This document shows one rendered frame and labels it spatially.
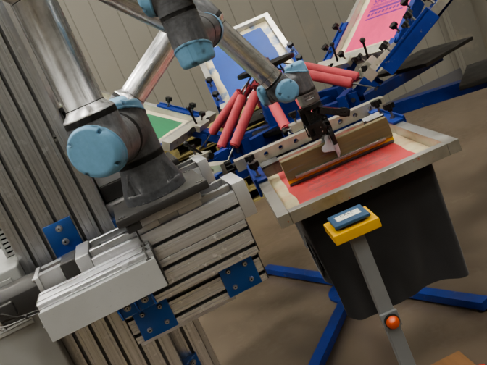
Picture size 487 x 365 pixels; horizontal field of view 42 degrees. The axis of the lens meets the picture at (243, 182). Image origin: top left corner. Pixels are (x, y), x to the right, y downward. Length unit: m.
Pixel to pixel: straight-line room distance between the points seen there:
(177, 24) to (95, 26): 5.49
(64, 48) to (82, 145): 0.19
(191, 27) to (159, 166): 0.37
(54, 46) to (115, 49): 5.38
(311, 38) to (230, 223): 5.73
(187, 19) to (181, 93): 5.52
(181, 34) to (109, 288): 0.54
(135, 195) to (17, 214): 0.33
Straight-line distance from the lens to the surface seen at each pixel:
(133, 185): 1.48
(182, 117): 3.85
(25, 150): 1.64
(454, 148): 1.98
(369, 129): 2.29
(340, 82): 3.07
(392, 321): 1.80
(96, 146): 1.32
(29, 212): 1.68
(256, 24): 4.55
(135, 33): 6.74
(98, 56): 6.71
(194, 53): 1.25
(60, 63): 1.34
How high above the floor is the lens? 1.53
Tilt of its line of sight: 13 degrees down
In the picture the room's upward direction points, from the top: 24 degrees counter-clockwise
